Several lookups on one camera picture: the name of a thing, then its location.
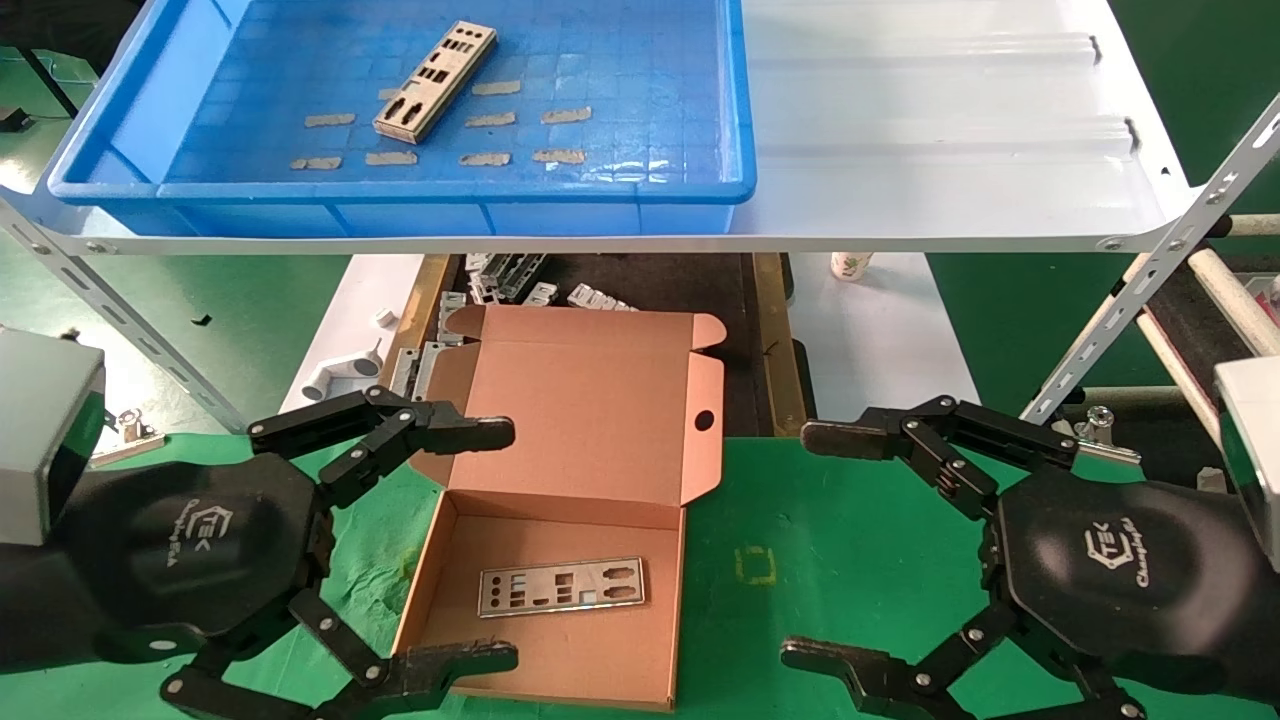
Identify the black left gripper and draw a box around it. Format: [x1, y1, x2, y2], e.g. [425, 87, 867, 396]
[0, 385, 521, 720]

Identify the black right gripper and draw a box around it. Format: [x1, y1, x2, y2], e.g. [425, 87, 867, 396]
[780, 468, 1280, 720]

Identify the white plastic pipe fitting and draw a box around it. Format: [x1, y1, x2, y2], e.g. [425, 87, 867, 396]
[300, 340, 384, 403]

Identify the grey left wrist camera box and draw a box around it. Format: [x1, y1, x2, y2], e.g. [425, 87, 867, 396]
[0, 328, 107, 546]

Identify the white metal shelf board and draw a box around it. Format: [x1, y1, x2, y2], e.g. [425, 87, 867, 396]
[0, 0, 1196, 254]

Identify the black tray with brass rim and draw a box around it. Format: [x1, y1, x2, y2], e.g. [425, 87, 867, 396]
[360, 253, 813, 438]

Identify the brown cardboard box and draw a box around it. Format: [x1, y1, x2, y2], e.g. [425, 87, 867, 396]
[387, 305, 726, 713]

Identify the black rack panel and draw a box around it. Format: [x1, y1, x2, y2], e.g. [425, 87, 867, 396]
[1145, 250, 1280, 401]

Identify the silver metal spring clamp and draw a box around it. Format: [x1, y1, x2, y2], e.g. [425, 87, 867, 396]
[92, 408, 166, 469]
[1065, 405, 1143, 466]

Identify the blue plastic tray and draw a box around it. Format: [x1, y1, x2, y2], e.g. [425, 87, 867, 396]
[47, 0, 756, 238]

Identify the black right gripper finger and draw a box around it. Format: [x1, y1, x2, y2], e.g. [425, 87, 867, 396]
[800, 395, 1081, 521]

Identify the metal I/O shield plate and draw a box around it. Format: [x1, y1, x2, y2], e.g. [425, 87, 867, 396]
[373, 21, 498, 145]
[478, 557, 648, 619]

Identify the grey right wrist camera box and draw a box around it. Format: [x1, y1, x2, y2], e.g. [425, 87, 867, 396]
[1215, 355, 1280, 571]

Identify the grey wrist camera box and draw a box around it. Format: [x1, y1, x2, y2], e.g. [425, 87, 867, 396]
[1215, 355, 1280, 571]
[0, 328, 107, 546]

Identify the black stool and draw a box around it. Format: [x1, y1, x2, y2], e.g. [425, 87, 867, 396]
[0, 0, 151, 118]

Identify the perforated steel shelf strut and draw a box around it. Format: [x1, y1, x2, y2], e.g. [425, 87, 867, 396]
[0, 195, 251, 433]
[1020, 95, 1280, 426]

